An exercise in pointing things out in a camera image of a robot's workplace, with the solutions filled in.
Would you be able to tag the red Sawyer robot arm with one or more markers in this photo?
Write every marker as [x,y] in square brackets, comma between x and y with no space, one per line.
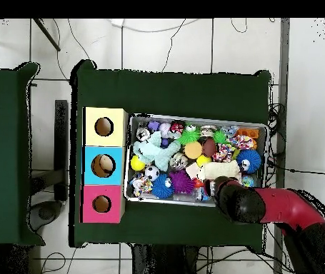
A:
[288,205]

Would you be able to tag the orange foam disc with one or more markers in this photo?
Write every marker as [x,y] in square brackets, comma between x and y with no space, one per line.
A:
[193,150]

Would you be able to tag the wooden three-hole box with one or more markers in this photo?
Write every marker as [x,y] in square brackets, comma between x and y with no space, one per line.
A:
[93,137]

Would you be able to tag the black upright panel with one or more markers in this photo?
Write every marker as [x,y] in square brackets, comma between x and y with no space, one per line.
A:
[61,148]

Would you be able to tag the dark green tablecloth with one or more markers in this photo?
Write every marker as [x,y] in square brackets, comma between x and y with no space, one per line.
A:
[165,94]

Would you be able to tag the small soccer ball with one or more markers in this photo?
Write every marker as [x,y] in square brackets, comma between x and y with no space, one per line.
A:
[152,172]

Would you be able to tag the cream yellow cloth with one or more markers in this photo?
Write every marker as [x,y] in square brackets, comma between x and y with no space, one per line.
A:
[222,169]

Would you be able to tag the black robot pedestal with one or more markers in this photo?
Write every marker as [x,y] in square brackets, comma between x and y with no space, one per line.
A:
[162,261]

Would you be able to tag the yellow ball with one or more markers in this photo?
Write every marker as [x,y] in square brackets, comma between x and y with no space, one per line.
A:
[137,163]

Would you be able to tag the green spiky ball with eye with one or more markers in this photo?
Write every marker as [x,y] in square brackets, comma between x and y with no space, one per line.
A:
[189,136]

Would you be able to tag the brown toy football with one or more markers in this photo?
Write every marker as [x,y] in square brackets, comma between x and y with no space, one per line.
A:
[209,147]

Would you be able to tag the blue spiky ball with eyes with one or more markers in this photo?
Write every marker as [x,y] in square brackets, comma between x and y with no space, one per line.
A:
[159,187]
[252,158]

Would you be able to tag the purple spiky ball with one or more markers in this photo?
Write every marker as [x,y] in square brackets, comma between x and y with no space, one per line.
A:
[181,181]

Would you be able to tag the shallow clear mesh bin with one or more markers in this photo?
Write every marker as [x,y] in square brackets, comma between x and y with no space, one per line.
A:
[133,121]

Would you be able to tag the mint green cloth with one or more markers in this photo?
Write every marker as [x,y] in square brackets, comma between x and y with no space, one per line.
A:
[153,152]

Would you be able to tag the dark slanted rod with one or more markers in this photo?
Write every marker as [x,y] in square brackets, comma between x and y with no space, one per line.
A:
[46,34]

